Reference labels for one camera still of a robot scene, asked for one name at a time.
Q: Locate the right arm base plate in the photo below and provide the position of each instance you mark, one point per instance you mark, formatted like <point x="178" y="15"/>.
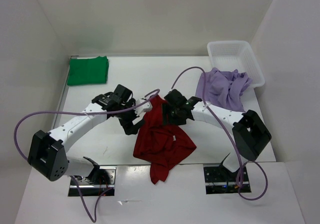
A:
<point x="218" y="181"/>

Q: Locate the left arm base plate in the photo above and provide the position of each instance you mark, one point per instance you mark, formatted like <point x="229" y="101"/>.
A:
<point x="103" y="183"/>

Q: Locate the white plastic bin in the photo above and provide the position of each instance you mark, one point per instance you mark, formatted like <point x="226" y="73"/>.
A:
<point x="236" y="54"/>

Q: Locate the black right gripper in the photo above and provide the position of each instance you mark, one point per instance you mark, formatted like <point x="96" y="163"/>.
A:
<point x="166" y="109"/>

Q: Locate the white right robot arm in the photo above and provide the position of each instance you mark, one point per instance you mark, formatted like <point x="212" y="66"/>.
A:
<point x="221" y="136"/>

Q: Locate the green t shirt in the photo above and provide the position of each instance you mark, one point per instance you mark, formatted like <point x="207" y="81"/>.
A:
<point x="88" y="71"/>

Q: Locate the red t shirt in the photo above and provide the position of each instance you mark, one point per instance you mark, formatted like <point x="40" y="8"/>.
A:
<point x="164" y="146"/>

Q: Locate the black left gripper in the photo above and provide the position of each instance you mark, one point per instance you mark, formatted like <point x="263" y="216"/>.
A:
<point x="133" y="129"/>

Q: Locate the lavender t shirt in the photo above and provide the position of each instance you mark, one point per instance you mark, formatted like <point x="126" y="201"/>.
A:
<point x="223" y="88"/>

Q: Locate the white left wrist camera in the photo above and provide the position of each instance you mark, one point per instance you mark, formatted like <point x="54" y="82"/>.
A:
<point x="142" y="106"/>

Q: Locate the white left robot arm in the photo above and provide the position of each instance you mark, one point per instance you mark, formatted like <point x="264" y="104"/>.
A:
<point x="48" y="151"/>

